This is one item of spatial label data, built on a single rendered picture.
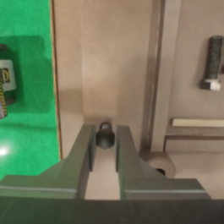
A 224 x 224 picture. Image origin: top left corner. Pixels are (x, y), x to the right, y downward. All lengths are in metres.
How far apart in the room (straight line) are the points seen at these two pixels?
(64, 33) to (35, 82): 1.40
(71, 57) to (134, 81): 0.17
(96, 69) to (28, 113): 1.65
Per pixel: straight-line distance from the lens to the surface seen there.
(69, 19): 0.32
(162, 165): 0.18
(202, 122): 0.20
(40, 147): 1.90
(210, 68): 0.19
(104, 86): 0.17
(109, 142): 0.15
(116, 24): 0.18
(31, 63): 1.70
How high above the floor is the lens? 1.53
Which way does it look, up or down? 74 degrees down
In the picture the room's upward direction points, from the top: 178 degrees clockwise
